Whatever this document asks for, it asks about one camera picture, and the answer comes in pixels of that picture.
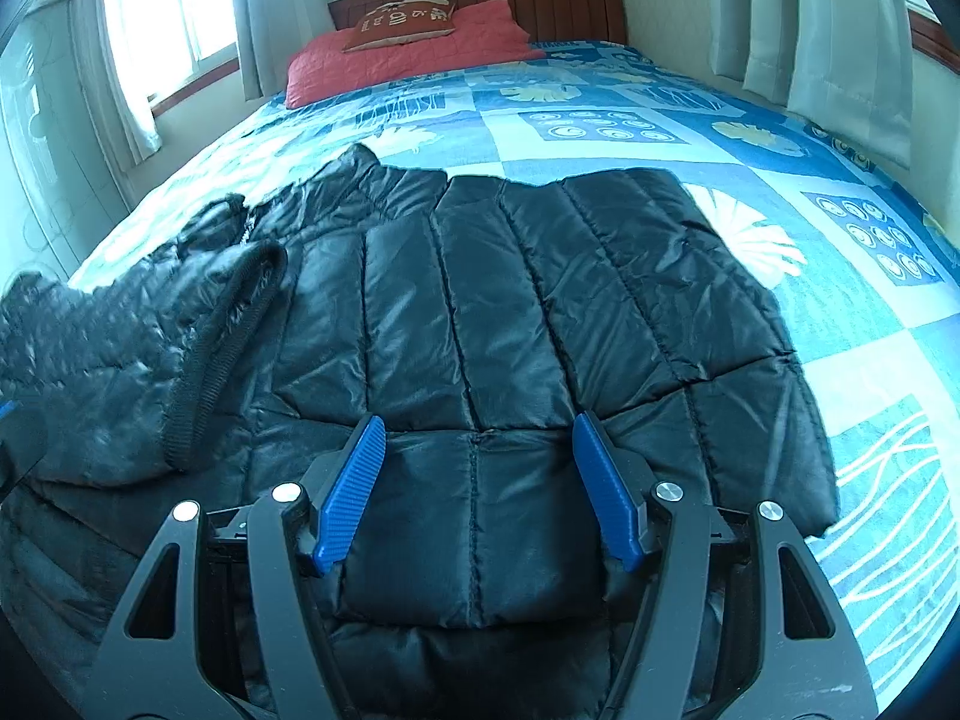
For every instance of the black puffer jacket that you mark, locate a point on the black puffer jacket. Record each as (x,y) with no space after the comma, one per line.
(487,315)

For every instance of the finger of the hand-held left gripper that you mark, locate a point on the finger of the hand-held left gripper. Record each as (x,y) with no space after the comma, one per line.
(4,410)

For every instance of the red quilted pillow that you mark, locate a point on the red quilted pillow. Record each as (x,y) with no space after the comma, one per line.
(420,56)

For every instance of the wood framed window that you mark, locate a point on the wood framed window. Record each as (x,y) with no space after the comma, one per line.
(926,7)

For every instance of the wooden headboard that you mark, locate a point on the wooden headboard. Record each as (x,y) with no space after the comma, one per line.
(570,7)

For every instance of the brown printed cushion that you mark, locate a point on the brown printed cushion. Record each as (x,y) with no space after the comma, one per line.
(397,26)

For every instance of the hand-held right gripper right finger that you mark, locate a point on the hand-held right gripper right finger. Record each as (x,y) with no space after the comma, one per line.
(606,491)

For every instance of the blue patterned bed blanket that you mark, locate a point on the blue patterned bed blanket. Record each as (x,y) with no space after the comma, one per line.
(862,360)

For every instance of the bright window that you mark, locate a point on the bright window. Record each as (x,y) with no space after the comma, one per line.
(172,7)

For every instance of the white glass door wardrobe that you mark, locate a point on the white glass door wardrobe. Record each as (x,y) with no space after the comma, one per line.
(45,157)

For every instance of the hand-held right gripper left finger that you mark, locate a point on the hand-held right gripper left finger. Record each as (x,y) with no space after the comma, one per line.
(351,491)

